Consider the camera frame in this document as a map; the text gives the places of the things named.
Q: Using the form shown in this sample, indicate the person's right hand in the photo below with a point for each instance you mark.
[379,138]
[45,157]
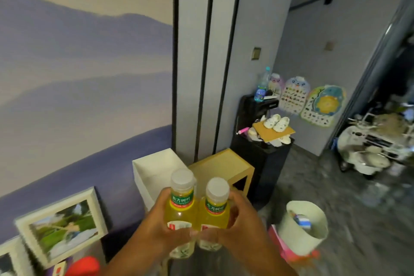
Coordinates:
[241,230]

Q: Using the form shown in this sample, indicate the red object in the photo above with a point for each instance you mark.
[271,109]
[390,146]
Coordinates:
[83,267]

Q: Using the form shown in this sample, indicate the clear water bottle blue label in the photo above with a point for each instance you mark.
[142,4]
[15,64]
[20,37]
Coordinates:
[262,86]

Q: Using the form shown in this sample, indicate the round yellow blue learning poster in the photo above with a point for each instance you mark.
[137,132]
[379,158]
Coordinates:
[323,106]

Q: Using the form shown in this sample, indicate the blue white packet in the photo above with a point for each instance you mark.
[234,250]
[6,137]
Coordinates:
[302,220]

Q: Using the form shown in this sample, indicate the person's left thumb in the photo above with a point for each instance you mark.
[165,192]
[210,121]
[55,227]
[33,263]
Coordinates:
[181,235]

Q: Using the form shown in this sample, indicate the white framed photo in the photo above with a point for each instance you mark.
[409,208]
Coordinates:
[61,227]

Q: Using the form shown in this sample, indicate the gold wall switch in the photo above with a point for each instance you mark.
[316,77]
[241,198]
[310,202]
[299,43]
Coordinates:
[256,53]

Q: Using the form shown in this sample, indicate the person's left hand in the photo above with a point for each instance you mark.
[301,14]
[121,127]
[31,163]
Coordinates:
[153,230]

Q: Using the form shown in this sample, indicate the black water dispenser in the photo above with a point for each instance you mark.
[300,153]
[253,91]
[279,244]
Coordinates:
[258,153]

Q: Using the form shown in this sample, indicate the white toy scooter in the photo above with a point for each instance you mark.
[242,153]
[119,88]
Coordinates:
[368,146]

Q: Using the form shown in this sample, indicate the tall yellow drink bottle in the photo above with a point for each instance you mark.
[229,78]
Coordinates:
[181,201]

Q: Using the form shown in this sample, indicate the brown cardboard sheet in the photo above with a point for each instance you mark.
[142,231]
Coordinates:
[273,132]

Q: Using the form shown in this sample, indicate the white open box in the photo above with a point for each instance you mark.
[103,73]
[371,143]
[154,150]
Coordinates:
[155,175]

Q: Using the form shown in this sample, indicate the short yellow drink bottle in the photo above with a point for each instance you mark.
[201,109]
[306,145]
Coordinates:
[215,204]

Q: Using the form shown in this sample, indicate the white baby shoe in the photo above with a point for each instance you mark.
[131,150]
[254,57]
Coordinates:
[271,121]
[282,124]

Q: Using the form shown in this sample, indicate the yellow side table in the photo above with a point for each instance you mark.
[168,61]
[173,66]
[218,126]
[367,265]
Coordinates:
[223,169]

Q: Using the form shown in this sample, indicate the owl-shaped learning poster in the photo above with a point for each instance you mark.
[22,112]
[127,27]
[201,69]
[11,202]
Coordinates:
[293,94]

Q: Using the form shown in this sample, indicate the person's right forearm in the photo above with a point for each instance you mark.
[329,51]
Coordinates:
[267,262]

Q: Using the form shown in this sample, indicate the small pink owl poster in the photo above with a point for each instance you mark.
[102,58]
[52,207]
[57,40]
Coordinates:
[275,83]

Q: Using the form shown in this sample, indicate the pink bag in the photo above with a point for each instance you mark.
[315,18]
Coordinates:
[284,246]

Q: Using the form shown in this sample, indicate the pink pen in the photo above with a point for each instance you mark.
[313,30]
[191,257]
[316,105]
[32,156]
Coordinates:
[242,131]

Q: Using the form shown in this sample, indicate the white picture frame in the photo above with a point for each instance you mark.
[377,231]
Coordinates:
[13,259]

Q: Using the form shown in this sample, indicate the person's left forearm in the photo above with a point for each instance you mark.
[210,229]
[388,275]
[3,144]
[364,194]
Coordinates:
[127,261]

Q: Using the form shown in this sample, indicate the person's right thumb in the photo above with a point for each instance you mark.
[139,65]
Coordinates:
[212,235]

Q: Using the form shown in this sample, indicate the white waste bin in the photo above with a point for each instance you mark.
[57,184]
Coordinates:
[300,230]

